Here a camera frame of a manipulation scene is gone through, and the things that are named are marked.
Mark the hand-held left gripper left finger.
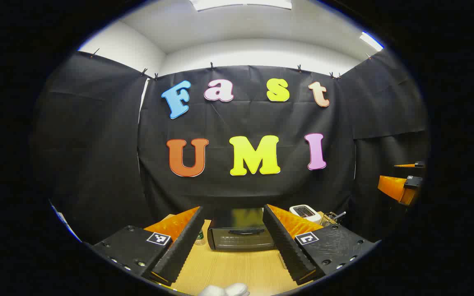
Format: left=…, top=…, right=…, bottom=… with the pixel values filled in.
left=90, top=206, right=205, bottom=286

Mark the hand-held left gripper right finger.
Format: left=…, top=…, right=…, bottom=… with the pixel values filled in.
left=262, top=203, right=381, bottom=286

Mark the black electric oven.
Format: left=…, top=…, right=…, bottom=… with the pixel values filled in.
left=207, top=208, right=281, bottom=252

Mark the white toaster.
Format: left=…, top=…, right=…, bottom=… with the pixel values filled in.
left=289, top=204, right=323, bottom=224

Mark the ceiling light panel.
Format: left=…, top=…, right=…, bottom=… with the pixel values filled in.
left=359, top=31, right=385, bottom=52
left=190, top=0, right=293, bottom=12

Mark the black backdrop cloth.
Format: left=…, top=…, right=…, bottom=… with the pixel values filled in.
left=31, top=49, right=431, bottom=247

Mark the row of black cloth clips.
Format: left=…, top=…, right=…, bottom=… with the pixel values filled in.
left=90, top=48, right=372, bottom=81

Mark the metal wire basket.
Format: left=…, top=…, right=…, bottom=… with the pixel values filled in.
left=321, top=211, right=342, bottom=227

